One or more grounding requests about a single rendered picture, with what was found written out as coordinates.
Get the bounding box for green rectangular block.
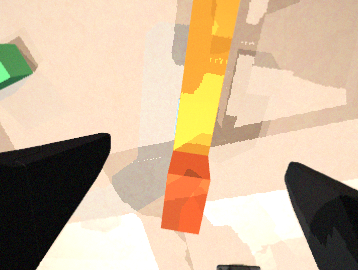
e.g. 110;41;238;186
0;44;33;91

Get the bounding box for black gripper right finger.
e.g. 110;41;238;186
284;161;358;270

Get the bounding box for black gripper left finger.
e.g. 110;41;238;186
0;132;111;270

